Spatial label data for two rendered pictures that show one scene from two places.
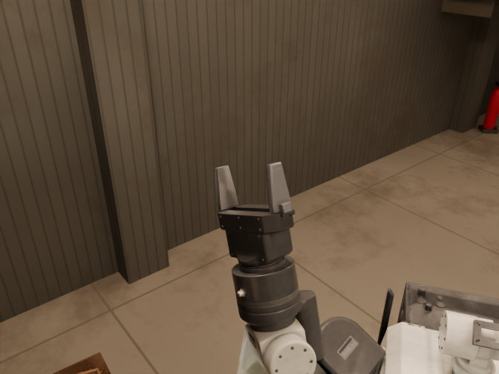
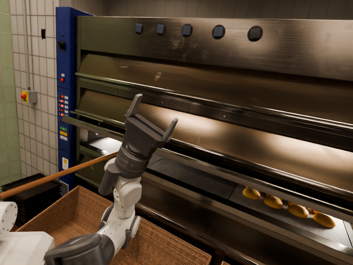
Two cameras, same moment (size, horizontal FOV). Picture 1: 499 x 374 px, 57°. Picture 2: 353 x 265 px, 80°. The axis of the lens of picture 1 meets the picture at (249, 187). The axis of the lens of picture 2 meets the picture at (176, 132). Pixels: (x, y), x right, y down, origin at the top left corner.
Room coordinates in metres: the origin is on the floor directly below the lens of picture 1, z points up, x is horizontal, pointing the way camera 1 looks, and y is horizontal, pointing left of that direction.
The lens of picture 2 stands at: (1.02, -0.19, 1.83)
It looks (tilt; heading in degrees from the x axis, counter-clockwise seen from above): 16 degrees down; 151
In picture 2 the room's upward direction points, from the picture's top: 8 degrees clockwise
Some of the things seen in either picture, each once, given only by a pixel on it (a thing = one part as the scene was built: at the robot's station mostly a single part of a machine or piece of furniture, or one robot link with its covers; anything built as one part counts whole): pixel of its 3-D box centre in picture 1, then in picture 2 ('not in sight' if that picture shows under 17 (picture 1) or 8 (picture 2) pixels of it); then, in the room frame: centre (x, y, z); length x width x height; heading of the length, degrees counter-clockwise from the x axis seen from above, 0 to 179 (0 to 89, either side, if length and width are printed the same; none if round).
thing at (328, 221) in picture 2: not in sight; (287, 186); (0.26, 1.11, 1.21); 0.61 x 0.48 x 0.06; 125
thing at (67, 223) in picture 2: not in sight; (76, 230); (-0.29, -0.13, 0.72); 0.56 x 0.49 x 0.28; 36
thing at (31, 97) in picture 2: not in sight; (29, 96); (-1.18, -0.47, 1.46); 0.10 x 0.07 x 0.10; 35
